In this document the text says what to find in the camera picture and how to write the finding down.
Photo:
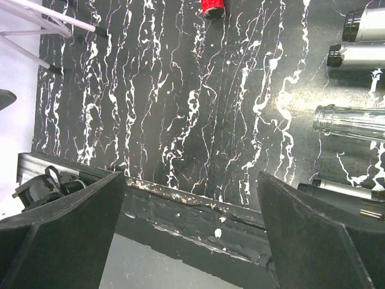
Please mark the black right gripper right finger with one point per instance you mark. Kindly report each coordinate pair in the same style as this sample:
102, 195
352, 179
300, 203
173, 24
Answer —
317, 245

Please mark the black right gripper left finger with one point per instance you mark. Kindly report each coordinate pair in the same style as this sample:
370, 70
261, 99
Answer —
65, 243

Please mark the dark wine bottle white label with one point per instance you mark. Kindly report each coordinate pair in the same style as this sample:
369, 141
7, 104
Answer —
355, 200

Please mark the clear glass bottle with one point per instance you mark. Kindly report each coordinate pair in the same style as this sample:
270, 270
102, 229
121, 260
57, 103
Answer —
353, 122

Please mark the red glitter microphone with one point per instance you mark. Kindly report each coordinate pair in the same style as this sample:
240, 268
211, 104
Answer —
213, 9

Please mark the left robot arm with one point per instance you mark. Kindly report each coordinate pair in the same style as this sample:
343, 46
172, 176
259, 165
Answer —
45, 188

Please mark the wine bottle silver foil lower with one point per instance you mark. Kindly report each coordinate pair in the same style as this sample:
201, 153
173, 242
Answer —
357, 56

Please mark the lilac music stand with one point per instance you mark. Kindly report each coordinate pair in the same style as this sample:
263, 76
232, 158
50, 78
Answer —
48, 21

